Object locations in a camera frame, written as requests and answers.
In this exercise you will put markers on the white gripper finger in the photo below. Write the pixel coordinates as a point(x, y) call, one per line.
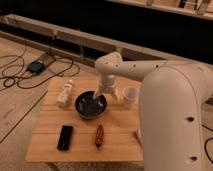
point(97, 93)
point(115, 96)

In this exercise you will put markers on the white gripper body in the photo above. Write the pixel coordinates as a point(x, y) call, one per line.
point(108, 84)

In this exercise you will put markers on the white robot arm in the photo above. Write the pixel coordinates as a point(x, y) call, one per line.
point(170, 101)

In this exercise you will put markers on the white ceramic cup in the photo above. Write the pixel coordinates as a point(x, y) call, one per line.
point(130, 96)

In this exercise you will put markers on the dark ceramic bowl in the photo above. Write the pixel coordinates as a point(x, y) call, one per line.
point(89, 107)

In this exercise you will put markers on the white plastic bottle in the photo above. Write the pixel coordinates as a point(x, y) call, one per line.
point(64, 95)

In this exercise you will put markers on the white sponge block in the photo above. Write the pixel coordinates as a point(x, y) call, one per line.
point(138, 135)

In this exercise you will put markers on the brown red oblong object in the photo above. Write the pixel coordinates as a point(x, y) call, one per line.
point(99, 136)

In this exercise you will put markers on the wooden table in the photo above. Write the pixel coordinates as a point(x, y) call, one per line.
point(119, 123)

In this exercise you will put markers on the black power adapter box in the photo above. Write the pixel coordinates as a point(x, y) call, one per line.
point(35, 67)

